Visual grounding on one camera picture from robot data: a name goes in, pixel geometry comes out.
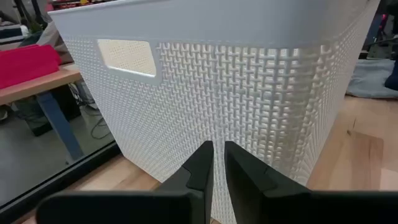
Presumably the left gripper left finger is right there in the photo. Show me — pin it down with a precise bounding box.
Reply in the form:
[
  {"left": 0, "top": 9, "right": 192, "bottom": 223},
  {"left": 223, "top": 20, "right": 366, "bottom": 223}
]
[{"left": 35, "top": 140, "right": 215, "bottom": 224}]

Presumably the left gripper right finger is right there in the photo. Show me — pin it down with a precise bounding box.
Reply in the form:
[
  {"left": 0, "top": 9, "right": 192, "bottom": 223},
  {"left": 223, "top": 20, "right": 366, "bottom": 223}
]
[{"left": 224, "top": 140, "right": 398, "bottom": 224}]

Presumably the black aluminium table frame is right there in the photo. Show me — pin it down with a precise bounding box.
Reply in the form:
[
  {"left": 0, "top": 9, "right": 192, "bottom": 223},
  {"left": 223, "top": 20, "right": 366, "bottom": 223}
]
[{"left": 0, "top": 141, "right": 122, "bottom": 223}]

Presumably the black floor cable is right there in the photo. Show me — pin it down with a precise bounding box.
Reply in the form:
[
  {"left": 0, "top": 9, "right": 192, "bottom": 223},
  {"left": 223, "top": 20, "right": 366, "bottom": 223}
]
[{"left": 89, "top": 115, "right": 113, "bottom": 141}]

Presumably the white plastic laundry basket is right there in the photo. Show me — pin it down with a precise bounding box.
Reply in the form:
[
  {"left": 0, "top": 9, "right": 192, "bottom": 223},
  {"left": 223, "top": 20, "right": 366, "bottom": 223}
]
[{"left": 48, "top": 0, "right": 382, "bottom": 224}]

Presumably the grey t-shirt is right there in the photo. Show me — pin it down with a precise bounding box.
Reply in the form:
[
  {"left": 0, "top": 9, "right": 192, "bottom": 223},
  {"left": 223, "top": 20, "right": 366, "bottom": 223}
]
[{"left": 345, "top": 58, "right": 398, "bottom": 100}]

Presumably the plain navy garment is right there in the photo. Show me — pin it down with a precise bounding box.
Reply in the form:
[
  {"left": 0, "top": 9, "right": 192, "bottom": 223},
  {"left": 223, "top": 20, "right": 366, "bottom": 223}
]
[{"left": 384, "top": 58, "right": 398, "bottom": 91}]

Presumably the wooden desk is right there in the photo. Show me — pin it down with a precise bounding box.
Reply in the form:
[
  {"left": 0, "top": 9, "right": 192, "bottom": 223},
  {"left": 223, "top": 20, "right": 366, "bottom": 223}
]
[{"left": 0, "top": 62, "right": 85, "bottom": 163}]

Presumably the red plastic bin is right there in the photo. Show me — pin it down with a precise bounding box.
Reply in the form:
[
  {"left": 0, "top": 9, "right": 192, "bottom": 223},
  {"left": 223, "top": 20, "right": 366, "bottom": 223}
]
[{"left": 0, "top": 44, "right": 62, "bottom": 90}]

